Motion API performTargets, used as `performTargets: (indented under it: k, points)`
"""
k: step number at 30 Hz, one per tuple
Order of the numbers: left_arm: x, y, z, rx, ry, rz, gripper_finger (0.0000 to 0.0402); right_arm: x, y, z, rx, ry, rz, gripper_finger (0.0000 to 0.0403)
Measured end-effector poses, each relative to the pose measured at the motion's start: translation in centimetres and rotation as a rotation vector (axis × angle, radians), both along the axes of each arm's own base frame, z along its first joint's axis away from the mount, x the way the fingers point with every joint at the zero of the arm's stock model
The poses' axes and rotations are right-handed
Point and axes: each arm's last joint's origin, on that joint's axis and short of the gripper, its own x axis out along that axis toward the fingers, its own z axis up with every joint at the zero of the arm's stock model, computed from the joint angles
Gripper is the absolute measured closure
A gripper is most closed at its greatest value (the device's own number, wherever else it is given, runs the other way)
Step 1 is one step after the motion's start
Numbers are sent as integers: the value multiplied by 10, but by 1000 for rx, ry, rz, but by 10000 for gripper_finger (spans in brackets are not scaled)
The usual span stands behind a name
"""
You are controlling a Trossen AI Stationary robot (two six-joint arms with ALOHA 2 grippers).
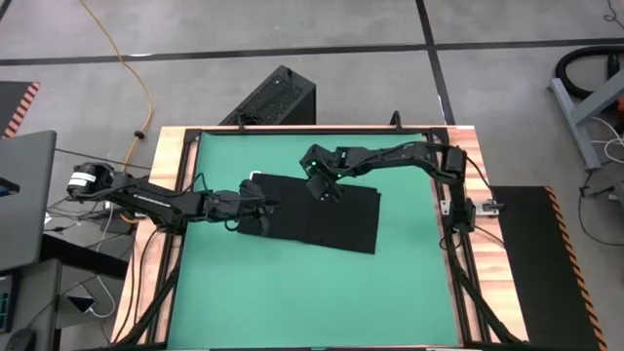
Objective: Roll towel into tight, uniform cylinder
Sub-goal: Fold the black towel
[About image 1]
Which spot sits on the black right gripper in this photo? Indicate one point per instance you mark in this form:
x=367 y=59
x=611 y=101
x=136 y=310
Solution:
x=323 y=189

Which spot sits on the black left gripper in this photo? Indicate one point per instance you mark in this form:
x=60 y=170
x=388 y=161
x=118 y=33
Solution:
x=229 y=207

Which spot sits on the black towel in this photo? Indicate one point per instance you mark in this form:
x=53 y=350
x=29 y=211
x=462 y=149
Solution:
x=341 y=219

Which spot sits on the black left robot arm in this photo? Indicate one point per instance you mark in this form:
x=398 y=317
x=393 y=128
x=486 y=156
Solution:
x=146 y=197

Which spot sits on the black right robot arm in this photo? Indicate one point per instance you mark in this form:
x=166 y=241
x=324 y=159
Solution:
x=390 y=153

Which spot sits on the teal work table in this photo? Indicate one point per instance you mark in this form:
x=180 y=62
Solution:
x=317 y=130

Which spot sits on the black table clamp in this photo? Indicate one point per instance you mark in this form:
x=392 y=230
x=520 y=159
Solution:
x=397 y=122
x=240 y=124

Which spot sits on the green table mat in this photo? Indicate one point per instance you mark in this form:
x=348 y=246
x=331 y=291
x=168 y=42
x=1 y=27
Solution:
x=292 y=302

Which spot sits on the black computer tower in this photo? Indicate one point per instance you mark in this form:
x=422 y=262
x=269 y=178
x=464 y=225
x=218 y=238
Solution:
x=273 y=97

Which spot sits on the black phone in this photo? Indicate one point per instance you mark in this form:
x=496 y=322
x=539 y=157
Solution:
x=80 y=304

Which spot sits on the black hazard-striped floor mat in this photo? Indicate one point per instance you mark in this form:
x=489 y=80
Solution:
x=12 y=105
x=536 y=273

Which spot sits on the grey laptop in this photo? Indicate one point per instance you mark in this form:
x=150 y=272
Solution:
x=27 y=195

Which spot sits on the black computer mouse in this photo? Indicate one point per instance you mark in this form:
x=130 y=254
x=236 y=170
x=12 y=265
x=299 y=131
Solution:
x=19 y=341

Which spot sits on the grey metal stand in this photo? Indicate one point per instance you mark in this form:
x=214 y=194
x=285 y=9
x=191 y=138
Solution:
x=599 y=100

